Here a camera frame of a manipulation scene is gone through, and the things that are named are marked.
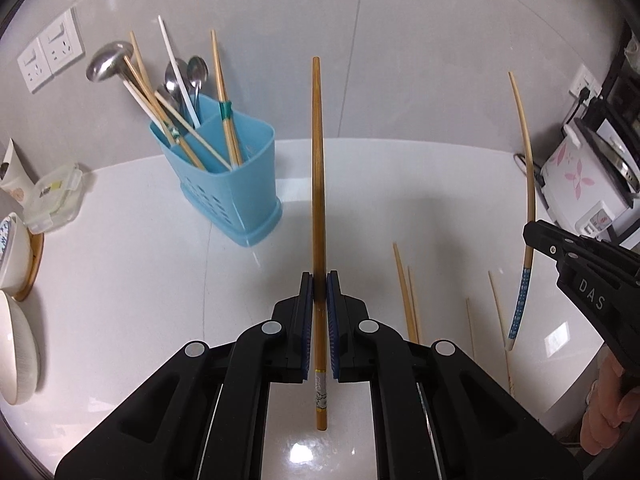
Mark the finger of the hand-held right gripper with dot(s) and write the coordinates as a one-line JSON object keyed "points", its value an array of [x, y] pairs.
{"points": [[545, 246], [600, 250]]}

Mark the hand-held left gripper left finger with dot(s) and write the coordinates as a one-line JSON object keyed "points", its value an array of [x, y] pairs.
{"points": [[309, 340]]}

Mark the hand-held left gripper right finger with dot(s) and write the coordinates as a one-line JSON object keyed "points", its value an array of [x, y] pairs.
{"points": [[332, 340]]}

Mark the blue patterned wooden chopstick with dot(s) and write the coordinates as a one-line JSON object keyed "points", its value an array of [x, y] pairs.
{"points": [[520, 302]]}

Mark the blue plastic utensil holder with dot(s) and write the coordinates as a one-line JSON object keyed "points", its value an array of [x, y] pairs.
{"points": [[235, 195]]}

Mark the dark brown wooden chopstick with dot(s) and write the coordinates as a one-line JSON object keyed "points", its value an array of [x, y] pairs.
{"points": [[316, 160]]}

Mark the green taped light blue chopstick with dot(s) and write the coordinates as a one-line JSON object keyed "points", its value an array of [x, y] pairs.
{"points": [[231, 130]]}

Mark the green taped blue patterned chopstick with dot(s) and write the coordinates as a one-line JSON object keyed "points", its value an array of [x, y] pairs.
{"points": [[222, 90]]}

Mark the person's right hand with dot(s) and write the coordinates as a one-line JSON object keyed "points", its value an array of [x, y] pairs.
{"points": [[600, 410]]}

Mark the white flowered rice cooker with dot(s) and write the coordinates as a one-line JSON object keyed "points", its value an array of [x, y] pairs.
{"points": [[580, 180]]}

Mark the black power plug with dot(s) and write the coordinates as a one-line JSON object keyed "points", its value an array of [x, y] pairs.
{"points": [[584, 92]]}

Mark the white plastic chopstick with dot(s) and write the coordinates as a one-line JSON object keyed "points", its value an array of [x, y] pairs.
{"points": [[200, 136], [142, 101], [179, 70]]}

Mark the round wooden trivet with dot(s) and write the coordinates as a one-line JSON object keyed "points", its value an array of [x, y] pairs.
{"points": [[32, 270]]}

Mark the plain white bowl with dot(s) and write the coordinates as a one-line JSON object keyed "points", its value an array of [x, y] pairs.
{"points": [[17, 350]]}

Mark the glass container green lid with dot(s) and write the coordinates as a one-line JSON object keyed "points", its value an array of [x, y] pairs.
{"points": [[52, 197]]}

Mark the blue patterned white bowl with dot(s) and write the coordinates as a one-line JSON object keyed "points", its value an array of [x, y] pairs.
{"points": [[12, 250]]}

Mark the steel ladle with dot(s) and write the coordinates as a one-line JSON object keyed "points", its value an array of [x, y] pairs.
{"points": [[107, 62]]}

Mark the white wall socket plate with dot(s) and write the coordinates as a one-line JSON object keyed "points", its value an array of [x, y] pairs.
{"points": [[61, 42], [35, 65], [584, 77]]}

